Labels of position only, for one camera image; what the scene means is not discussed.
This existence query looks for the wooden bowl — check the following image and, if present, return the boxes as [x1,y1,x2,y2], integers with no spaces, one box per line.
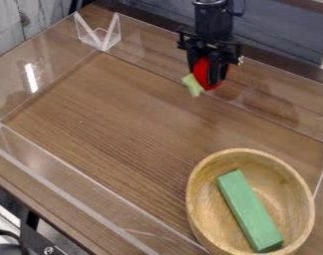
[184,148,314,255]

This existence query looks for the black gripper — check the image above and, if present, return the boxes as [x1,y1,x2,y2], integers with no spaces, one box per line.
[176,30,243,87]

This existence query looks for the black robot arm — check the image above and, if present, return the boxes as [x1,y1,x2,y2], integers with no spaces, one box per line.
[176,0,246,91]

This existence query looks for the black metal table frame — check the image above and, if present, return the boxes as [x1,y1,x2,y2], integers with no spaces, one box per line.
[20,210,88,255]

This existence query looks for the clear acrylic enclosure wall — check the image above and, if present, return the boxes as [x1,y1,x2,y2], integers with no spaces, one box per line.
[0,5,323,255]

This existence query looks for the green rectangular block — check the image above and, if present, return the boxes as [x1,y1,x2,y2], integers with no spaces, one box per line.
[215,169,283,253]

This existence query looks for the red plush radish green leaves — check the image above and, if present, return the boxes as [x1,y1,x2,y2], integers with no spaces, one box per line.
[180,57,222,98]

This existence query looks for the clear acrylic corner bracket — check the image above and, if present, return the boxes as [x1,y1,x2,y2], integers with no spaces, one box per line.
[73,12,122,52]

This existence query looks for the black cable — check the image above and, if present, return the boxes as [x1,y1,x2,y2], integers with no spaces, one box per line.
[0,228,28,255]

